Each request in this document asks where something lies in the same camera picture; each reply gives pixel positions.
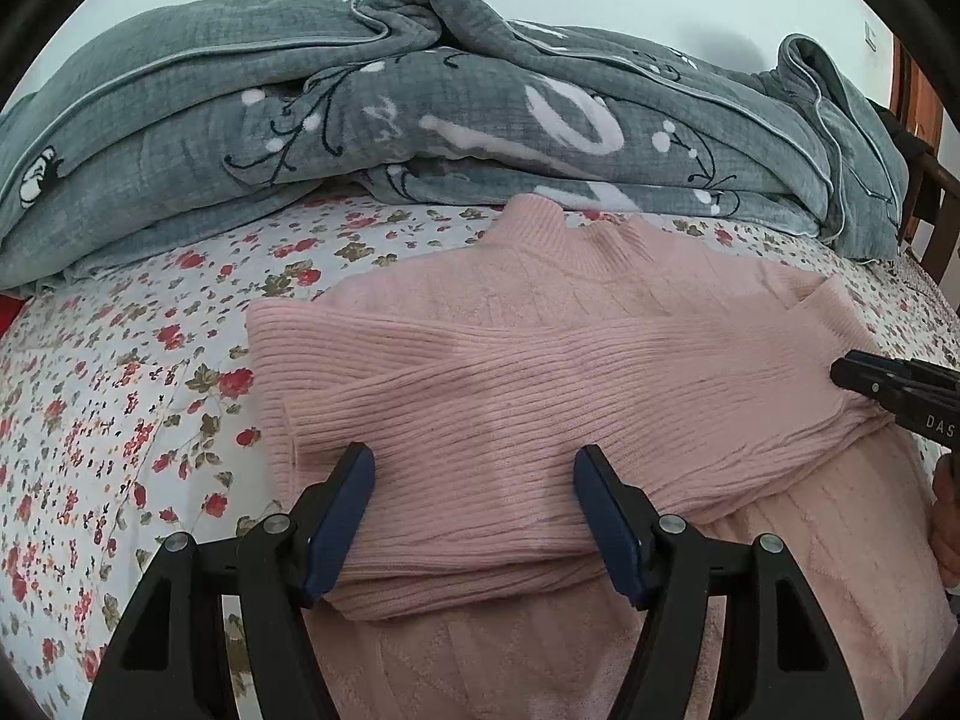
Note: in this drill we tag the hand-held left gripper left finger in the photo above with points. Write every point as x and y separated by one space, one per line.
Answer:
341 525

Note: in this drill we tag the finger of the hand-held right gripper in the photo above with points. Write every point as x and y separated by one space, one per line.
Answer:
900 364
870 382

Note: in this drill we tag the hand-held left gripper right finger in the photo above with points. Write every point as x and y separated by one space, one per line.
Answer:
609 525

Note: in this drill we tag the pink knit sweater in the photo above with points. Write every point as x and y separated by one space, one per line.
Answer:
540 390

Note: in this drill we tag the person's right hand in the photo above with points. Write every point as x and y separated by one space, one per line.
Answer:
948 517

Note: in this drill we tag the floral bed sheet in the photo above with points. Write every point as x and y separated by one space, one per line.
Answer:
127 390

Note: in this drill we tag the red cloth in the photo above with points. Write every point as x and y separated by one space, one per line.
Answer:
9 313

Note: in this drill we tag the grey printed quilt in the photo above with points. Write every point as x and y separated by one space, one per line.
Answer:
390 112

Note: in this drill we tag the white wall switch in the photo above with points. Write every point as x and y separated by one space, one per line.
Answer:
870 35

